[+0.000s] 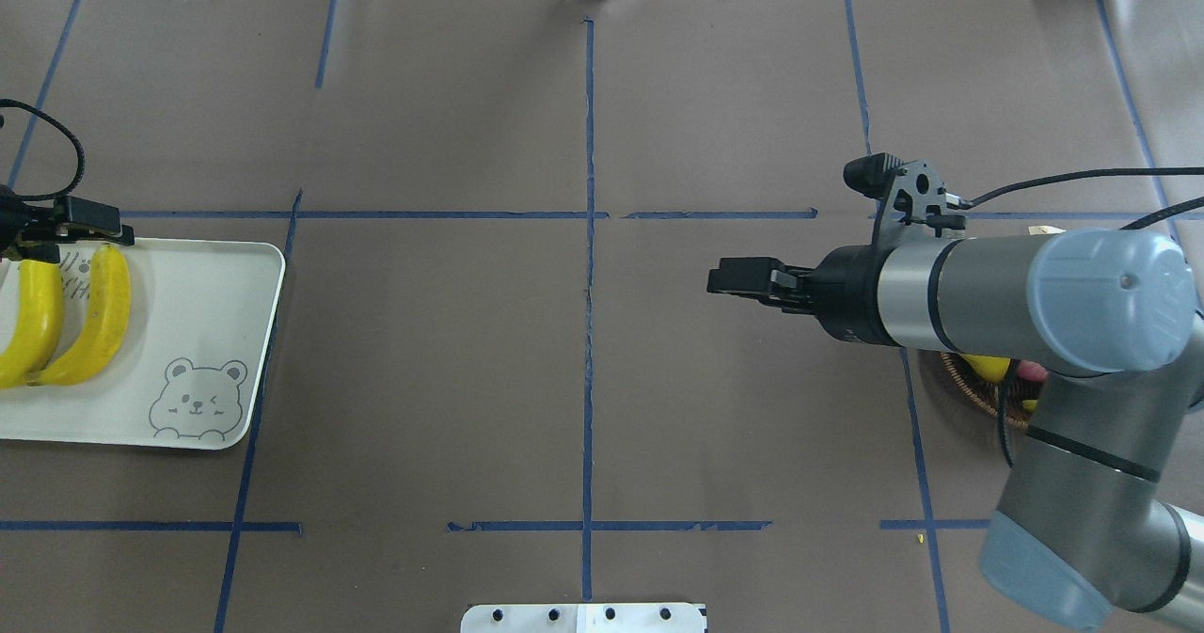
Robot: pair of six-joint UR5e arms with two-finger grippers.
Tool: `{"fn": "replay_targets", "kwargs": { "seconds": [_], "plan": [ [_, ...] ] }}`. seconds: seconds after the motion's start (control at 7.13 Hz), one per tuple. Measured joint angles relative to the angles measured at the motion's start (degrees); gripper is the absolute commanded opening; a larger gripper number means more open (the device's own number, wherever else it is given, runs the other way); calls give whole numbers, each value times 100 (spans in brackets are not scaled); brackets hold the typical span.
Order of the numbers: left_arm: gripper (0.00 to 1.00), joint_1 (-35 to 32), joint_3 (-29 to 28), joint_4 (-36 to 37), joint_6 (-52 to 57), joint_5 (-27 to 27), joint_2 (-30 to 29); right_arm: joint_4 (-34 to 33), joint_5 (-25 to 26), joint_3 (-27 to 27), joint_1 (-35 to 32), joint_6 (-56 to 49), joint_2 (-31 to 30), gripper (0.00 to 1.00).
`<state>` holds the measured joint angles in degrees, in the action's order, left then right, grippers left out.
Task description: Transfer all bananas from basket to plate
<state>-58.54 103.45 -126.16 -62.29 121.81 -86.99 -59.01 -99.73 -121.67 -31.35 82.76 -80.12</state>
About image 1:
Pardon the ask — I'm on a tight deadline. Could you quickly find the white bear plate tray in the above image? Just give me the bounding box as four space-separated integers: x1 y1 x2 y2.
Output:
1 238 287 451

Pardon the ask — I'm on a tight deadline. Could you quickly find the brown wicker basket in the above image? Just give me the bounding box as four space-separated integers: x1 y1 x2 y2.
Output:
936 351 1049 428

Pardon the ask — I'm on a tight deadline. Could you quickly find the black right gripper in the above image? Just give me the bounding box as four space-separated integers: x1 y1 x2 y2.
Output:
706 245 895 347

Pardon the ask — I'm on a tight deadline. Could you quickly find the yellow banana moved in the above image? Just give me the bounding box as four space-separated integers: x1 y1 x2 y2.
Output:
1 260 65 389
25 244 132 386

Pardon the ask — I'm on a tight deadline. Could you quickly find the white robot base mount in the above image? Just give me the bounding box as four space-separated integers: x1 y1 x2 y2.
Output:
459 602 709 632

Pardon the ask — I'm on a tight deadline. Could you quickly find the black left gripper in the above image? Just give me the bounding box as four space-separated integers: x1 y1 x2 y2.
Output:
1 196 136 261

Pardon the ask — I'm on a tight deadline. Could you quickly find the yellow lemon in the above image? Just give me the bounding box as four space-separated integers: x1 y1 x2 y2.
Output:
960 354 1013 385

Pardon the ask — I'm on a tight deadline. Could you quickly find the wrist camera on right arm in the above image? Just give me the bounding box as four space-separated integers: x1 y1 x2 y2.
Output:
842 153 967 248

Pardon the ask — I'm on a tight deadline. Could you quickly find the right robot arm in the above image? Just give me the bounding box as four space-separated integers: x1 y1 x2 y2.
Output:
706 229 1202 632

